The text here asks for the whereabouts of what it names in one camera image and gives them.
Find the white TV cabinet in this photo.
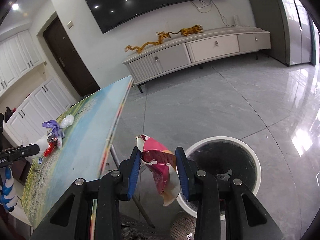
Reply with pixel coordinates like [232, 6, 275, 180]
[123, 27, 271, 88]

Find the wall light switch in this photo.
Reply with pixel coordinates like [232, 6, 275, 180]
[67, 21, 74, 29]

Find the white lower shoe cabinet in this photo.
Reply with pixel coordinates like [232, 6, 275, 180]
[4, 77, 76, 145]

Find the white power strip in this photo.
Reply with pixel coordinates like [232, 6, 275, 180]
[233, 15, 240, 27]

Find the small white plastic bag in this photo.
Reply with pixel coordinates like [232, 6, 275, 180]
[35, 135, 49, 154]

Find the white round trash bin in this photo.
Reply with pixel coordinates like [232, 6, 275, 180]
[176, 135, 262, 221]

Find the golden dragon figurine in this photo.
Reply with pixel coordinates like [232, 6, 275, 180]
[124, 31, 171, 54]

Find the clear white plastic bag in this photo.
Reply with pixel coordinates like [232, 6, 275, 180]
[60, 114, 74, 128]

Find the grey tall cabinet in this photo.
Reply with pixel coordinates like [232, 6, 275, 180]
[249, 0, 318, 66]

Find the dark brown entrance door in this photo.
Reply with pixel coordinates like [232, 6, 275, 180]
[43, 17, 100, 96]

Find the white upper wall cabinet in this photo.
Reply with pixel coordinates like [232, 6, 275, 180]
[0, 30, 43, 95]

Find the pink red paper carton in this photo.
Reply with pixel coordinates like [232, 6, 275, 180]
[136, 134, 181, 206]

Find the purple plastic bag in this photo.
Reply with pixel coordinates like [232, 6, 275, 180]
[42, 120, 65, 139]

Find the golden tiger figurine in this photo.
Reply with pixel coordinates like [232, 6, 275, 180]
[180, 25, 203, 36]

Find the red chip wrapper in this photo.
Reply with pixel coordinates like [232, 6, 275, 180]
[43, 139, 57, 157]

